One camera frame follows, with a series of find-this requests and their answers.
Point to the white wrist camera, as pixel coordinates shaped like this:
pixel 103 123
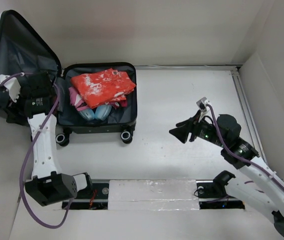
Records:
pixel 10 84
pixel 202 104

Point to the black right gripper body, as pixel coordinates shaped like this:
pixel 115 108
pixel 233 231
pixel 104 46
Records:
pixel 206 131

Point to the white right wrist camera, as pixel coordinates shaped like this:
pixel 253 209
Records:
pixel 202 104

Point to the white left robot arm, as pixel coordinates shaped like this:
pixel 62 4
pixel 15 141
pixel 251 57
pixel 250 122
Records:
pixel 48 184

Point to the red white garment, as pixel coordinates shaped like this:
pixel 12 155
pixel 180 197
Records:
pixel 103 87

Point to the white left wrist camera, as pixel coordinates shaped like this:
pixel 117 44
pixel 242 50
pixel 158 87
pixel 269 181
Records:
pixel 10 84

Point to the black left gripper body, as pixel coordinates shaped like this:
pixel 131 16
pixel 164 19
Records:
pixel 25 95

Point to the pink camouflage garment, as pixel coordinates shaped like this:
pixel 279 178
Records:
pixel 77 101

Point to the blue over-ear headphones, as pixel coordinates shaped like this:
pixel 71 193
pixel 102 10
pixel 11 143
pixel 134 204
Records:
pixel 100 113

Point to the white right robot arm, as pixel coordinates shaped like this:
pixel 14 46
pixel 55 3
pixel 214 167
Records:
pixel 225 133

